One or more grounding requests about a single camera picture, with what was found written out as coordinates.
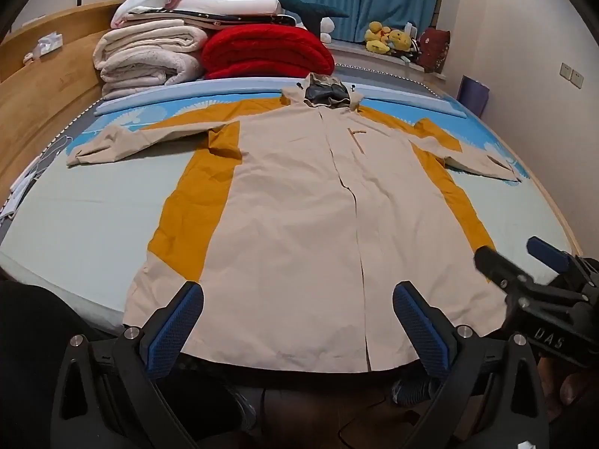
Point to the cream folded fleece blanket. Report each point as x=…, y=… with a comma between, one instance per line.
x=149, y=39

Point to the bed with light blue sheet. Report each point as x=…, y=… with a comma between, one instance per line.
x=93, y=206

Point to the beige and mustard jacket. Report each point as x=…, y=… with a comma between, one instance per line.
x=290, y=220

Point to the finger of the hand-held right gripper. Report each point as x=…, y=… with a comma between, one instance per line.
x=547, y=250
x=498, y=265

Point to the red folded blanket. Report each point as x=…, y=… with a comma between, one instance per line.
x=266, y=54

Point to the pinkish white folded blanket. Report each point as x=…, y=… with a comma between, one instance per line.
x=145, y=72

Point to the yellow plush toy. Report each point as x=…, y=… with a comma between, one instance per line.
x=376, y=37
x=399, y=41

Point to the white folded pillow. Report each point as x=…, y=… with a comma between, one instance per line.
x=229, y=5

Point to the white plush toy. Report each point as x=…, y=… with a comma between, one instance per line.
x=327, y=30

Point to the wall switch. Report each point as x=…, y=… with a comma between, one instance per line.
x=577, y=79
x=566, y=71

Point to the person's blue shoe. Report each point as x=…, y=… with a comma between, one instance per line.
x=241, y=404
x=414, y=390

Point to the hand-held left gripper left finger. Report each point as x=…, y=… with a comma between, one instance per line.
x=174, y=334

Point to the person's right hand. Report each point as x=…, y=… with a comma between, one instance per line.
x=568, y=390

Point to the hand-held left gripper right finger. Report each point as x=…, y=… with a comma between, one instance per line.
x=423, y=334

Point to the tissue box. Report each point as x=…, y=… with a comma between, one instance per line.
x=49, y=43

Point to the dark red cushion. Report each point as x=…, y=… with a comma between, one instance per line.
x=434, y=50

